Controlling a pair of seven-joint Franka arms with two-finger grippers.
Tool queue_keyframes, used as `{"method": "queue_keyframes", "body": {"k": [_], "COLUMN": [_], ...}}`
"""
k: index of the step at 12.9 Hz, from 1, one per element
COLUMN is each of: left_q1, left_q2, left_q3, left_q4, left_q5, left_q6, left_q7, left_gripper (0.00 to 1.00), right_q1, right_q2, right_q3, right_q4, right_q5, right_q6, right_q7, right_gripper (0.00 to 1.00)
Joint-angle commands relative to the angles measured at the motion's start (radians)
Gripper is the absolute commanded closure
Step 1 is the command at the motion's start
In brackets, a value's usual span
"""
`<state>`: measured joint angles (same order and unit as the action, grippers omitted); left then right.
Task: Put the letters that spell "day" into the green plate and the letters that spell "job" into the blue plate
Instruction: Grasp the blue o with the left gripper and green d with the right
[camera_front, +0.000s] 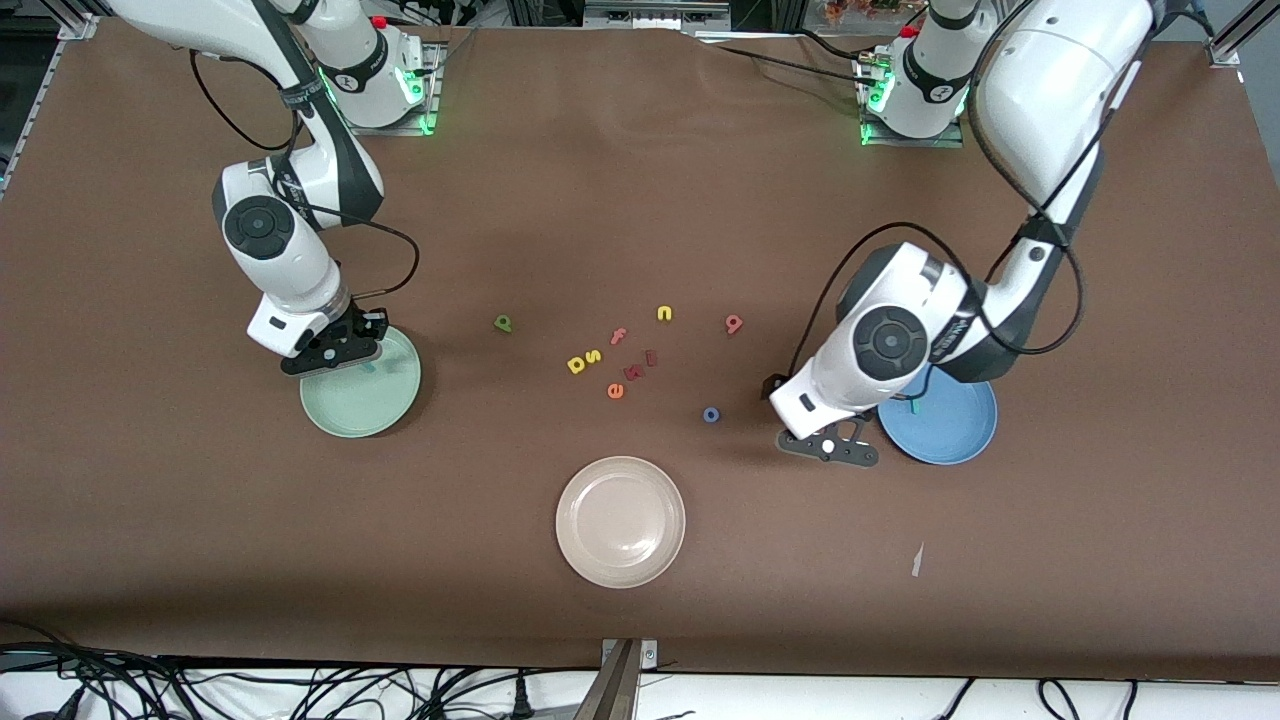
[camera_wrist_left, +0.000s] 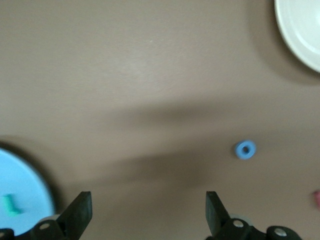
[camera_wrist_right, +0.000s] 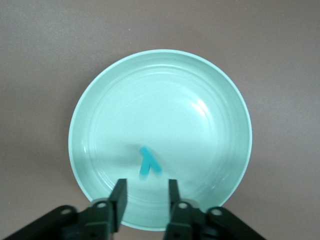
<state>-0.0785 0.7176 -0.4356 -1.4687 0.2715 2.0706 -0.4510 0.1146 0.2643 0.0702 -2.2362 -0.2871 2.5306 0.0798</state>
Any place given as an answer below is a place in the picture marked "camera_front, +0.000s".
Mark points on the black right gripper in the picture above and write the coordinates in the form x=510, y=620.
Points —
x=358, y=324

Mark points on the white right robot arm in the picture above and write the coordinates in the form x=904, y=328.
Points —
x=290, y=260

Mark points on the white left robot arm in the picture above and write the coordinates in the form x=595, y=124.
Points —
x=1040, y=90

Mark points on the light green plate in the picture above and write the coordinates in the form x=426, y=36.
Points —
x=370, y=400

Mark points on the blue plate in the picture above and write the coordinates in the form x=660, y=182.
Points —
x=950, y=425

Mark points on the beige plate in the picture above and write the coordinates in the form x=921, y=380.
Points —
x=620, y=520

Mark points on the white paper scrap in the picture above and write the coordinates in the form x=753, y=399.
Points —
x=917, y=560

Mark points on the brown table cover sheet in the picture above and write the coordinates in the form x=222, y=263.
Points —
x=640, y=200

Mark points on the orange dried flowers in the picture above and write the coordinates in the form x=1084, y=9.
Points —
x=850, y=10

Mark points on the grey metal box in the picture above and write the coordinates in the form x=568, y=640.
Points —
x=655, y=12

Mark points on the metal table clamp bracket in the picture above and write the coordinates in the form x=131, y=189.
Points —
x=648, y=655

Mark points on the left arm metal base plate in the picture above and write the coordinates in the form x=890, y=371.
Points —
x=945, y=141

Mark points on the aluminium frame profile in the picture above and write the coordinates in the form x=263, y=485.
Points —
x=75, y=25
x=1225, y=48

